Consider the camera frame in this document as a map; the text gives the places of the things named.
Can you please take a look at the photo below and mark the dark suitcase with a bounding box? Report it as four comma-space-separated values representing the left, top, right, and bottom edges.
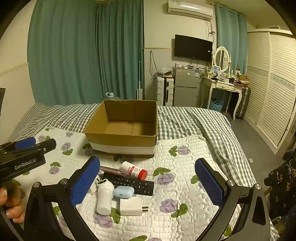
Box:
236, 86, 251, 120

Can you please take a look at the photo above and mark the white oval mirror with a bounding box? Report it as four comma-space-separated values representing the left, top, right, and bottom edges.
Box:
212, 46, 232, 72

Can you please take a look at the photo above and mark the white charger block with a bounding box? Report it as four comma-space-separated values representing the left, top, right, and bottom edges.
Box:
120, 197, 148, 216

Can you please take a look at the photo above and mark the silver small fridge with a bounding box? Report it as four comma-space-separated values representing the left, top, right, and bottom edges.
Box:
173, 67, 201, 107

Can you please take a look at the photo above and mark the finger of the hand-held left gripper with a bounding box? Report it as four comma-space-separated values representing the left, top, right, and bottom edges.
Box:
0, 137, 37, 151
7, 138, 57, 154

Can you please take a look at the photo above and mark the small white bottle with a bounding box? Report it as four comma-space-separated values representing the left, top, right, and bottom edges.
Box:
96, 178, 114, 215

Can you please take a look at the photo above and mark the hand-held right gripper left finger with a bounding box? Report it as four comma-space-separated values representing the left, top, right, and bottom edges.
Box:
24, 156, 102, 241

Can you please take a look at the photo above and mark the white air conditioner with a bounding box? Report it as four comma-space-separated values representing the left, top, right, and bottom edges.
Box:
167, 0, 213, 22

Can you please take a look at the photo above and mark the white floral quilt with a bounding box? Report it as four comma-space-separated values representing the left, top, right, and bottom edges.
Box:
11, 127, 278, 241

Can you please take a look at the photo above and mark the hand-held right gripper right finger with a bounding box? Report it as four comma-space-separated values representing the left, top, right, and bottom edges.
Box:
195, 158, 271, 241

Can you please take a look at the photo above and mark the hanging wall cable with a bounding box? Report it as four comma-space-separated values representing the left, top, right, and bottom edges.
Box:
149, 51, 158, 77

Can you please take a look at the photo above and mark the black wall television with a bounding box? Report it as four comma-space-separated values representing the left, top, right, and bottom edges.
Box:
174, 34, 213, 62

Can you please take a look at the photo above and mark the black remote control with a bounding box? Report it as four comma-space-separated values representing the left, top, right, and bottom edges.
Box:
102, 172, 155, 196

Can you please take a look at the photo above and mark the wide green curtain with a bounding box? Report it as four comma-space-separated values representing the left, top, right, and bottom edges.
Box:
27, 0, 104, 106

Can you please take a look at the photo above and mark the clear plastic bag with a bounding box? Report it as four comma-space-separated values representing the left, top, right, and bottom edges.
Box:
157, 67, 173, 78

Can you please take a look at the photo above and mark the grey checked bed sheet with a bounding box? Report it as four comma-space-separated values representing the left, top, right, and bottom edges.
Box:
8, 103, 257, 183

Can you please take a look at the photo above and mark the light blue earbud case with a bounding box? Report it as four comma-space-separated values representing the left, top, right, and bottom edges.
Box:
113, 186, 135, 198

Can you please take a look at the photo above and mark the light green window curtain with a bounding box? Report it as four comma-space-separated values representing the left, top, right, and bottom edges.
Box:
214, 3, 249, 75

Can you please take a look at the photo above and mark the narrow green curtain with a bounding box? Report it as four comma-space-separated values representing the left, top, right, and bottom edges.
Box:
95, 2, 145, 100

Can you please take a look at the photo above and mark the white ribbed suitcase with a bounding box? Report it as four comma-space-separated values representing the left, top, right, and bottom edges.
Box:
156, 76, 174, 107

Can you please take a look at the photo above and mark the small brown cardboard box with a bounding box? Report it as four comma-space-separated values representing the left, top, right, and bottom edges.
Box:
236, 74, 250, 85

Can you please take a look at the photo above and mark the pink patterned packet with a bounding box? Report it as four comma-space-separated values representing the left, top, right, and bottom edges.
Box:
100, 166, 126, 178

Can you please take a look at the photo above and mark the dark floral clothing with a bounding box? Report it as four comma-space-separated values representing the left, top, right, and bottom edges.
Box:
264, 148, 296, 232

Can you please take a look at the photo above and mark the person's left hand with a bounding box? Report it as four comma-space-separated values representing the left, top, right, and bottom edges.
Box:
0, 185, 25, 223

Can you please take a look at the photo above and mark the white pole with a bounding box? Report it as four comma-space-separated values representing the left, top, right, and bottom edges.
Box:
138, 47, 143, 100

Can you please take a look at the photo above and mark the blue laundry basket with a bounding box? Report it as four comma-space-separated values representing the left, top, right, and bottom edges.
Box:
209, 98, 224, 112

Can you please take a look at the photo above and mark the white slatted wardrobe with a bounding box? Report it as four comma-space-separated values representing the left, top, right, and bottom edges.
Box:
244, 28, 296, 153

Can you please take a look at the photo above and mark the white dressing table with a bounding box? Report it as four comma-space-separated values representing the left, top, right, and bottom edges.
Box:
200, 75, 249, 120

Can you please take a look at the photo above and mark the white pill bottle red cap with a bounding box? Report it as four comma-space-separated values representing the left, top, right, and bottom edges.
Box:
120, 161, 148, 180

